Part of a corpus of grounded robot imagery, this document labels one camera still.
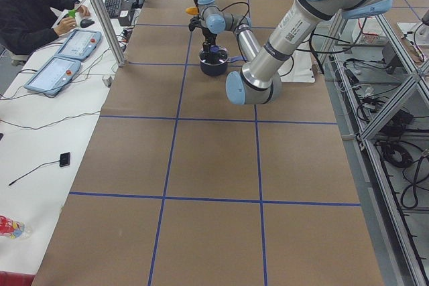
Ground red label drink bottle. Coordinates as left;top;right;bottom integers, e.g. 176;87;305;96
0;215;32;240

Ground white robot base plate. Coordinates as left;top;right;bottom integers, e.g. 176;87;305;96
278;52;315;83

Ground upper teach pendant tablet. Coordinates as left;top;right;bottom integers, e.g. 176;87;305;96
55;29;102;62

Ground yellow plastic corn cob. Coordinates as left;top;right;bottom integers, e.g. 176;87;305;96
185;7;199;15

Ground dark blue saucepan purple handle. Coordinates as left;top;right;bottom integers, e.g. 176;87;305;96
198;46;243;76

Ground seated person black clothes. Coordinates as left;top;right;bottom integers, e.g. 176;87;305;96
1;0;90;56

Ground lower teach pendant tablet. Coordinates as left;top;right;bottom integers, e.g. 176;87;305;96
24;56;81;96

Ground small black device on desk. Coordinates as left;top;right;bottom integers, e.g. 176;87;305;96
59;152;71;167

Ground teach pendant tablet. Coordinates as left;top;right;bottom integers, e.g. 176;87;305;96
24;56;81;96
55;29;102;62

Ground black keyboard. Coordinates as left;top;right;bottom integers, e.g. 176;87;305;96
105;0;122;18

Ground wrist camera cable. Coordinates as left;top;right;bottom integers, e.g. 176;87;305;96
187;1;252;32

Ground aluminium frame post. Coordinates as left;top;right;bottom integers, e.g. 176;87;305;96
90;0;125;67

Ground glass lid purple knob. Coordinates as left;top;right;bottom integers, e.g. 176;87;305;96
199;45;229;66

